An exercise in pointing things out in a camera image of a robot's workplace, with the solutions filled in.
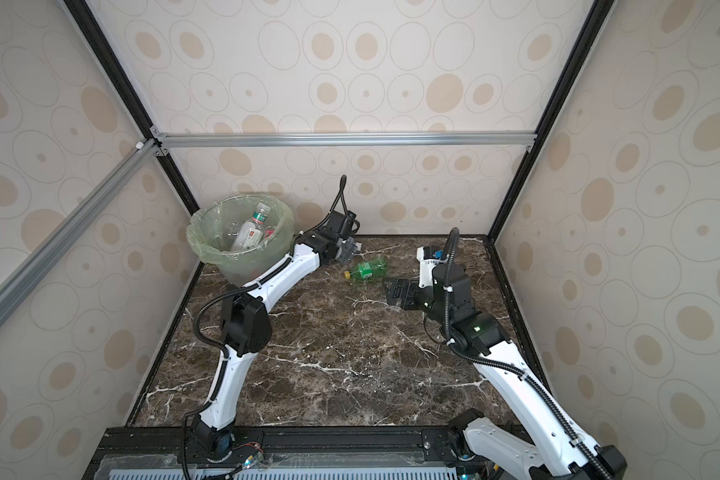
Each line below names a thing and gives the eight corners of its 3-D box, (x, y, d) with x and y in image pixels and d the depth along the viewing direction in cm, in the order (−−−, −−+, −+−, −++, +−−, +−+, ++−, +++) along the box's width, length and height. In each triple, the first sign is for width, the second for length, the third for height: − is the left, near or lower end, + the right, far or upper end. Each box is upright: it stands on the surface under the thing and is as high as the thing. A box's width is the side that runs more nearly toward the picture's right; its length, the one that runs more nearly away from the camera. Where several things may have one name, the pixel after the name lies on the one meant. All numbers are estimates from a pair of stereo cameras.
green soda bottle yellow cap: (346, 286, 108) (345, 275, 103) (343, 275, 111) (342, 265, 106) (387, 278, 110) (388, 268, 105) (384, 268, 113) (385, 257, 108)
